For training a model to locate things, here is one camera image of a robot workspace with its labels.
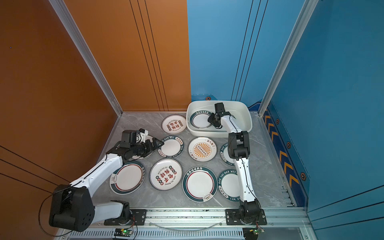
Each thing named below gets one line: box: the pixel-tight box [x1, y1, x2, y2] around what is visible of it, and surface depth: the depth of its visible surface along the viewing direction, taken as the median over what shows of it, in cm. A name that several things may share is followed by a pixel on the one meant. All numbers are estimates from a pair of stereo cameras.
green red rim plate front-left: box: [109, 162, 146, 195], surface depth 86 cm
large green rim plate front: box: [182, 166, 218, 203], surface depth 85 cm
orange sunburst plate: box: [187, 136, 218, 162], surface depth 99 cm
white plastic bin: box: [186, 100, 253, 138], surface depth 118 cm
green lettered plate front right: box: [217, 169, 241, 202], surface depth 87 cm
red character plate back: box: [161, 114, 187, 134], surface depth 114 cm
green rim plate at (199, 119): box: [189, 110, 213, 129], surface depth 118 cm
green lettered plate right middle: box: [219, 142, 236, 167], surface depth 96 cm
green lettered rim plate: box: [157, 135, 185, 159], surface depth 100 cm
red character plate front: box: [149, 158, 183, 191], surface depth 89 cm
